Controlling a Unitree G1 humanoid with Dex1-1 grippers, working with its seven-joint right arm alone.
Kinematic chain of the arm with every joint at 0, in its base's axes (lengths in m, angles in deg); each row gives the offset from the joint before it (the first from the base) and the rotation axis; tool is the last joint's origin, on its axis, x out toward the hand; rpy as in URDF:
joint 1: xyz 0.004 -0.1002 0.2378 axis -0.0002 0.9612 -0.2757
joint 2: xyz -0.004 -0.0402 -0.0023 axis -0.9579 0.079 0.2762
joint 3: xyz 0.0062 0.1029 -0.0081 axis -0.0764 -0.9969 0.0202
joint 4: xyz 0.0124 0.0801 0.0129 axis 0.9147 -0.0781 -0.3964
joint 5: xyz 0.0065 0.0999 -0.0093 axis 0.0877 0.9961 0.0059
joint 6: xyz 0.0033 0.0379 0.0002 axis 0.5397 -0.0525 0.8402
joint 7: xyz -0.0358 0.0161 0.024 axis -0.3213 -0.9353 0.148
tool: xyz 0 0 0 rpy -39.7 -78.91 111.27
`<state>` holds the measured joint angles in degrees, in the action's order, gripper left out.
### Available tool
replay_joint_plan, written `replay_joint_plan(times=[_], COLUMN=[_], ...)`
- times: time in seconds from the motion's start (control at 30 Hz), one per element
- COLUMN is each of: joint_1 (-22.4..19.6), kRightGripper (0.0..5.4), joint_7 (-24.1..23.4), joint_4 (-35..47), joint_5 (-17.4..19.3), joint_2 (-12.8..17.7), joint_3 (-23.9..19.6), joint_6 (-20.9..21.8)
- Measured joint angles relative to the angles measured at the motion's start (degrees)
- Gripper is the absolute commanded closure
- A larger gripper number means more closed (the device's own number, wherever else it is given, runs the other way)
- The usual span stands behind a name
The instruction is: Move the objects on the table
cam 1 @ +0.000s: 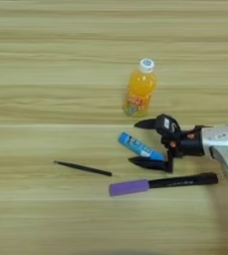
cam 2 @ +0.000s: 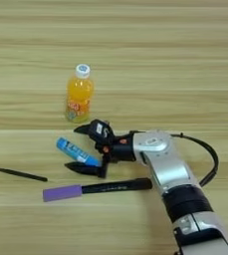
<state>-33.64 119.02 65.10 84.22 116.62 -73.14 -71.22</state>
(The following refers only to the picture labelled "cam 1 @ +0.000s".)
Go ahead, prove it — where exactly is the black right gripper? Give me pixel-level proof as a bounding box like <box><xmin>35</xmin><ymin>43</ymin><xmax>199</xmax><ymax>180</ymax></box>
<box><xmin>127</xmin><ymin>117</ymin><xmax>207</xmax><ymax>174</ymax></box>

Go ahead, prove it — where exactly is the blue glue stick tube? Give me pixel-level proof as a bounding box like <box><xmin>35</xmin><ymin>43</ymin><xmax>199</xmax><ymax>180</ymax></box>
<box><xmin>117</xmin><ymin>130</ymin><xmax>166</xmax><ymax>162</ymax></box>

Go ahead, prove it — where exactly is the black marker pen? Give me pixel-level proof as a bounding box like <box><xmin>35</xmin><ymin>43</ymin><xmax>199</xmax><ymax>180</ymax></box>
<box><xmin>147</xmin><ymin>171</ymin><xmax>219</xmax><ymax>190</ymax></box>

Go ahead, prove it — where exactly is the thin black stick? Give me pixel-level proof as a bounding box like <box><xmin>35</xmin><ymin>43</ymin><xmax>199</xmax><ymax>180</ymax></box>
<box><xmin>53</xmin><ymin>159</ymin><xmax>114</xmax><ymax>177</ymax></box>

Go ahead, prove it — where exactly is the orange juice bottle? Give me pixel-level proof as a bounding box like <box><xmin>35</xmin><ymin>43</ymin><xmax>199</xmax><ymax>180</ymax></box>
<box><xmin>121</xmin><ymin>58</ymin><xmax>158</xmax><ymax>119</ymax></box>

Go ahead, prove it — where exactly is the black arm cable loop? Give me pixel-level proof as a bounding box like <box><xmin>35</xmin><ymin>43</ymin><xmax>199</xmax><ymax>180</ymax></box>
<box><xmin>193</xmin><ymin>124</ymin><xmax>217</xmax><ymax>131</ymax></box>

